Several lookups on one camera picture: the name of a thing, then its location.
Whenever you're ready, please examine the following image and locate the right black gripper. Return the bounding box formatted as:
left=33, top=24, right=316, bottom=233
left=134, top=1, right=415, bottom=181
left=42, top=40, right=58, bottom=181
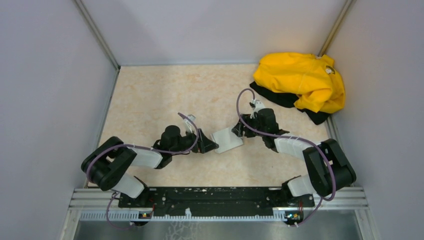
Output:
left=232, top=113, right=267, bottom=138

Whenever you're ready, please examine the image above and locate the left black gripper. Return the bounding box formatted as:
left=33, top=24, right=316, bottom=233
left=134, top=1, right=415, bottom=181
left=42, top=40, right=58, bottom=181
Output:
left=170, top=127, right=219, bottom=154

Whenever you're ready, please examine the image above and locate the white cardboard box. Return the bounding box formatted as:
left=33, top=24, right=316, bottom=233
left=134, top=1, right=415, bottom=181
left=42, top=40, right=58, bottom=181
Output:
left=210, top=127, right=244, bottom=154

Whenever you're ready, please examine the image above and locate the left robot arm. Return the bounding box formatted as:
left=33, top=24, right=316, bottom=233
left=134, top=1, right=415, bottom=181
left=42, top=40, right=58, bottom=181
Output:
left=81, top=125, right=219, bottom=207

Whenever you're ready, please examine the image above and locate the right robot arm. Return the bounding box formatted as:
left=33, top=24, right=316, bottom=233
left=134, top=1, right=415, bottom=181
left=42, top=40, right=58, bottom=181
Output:
left=232, top=108, right=357, bottom=206

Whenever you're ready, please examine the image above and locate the black garment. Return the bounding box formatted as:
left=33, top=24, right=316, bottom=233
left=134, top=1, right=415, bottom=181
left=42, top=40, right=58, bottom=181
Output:
left=249, top=81, right=332, bottom=125

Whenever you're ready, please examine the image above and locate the yellow garment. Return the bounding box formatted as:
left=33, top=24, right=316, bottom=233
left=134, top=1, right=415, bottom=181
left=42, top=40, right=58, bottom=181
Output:
left=253, top=52, right=346, bottom=114

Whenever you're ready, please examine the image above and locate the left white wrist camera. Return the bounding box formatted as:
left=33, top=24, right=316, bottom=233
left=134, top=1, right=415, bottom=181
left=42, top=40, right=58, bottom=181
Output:
left=183, top=114, right=196, bottom=135

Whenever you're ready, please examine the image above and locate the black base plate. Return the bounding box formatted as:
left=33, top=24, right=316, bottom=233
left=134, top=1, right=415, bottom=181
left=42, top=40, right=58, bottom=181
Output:
left=118, top=187, right=315, bottom=217

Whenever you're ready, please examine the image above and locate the aluminium frame rail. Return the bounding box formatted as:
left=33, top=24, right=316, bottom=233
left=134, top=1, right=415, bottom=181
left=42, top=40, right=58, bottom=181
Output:
left=69, top=187, right=369, bottom=225

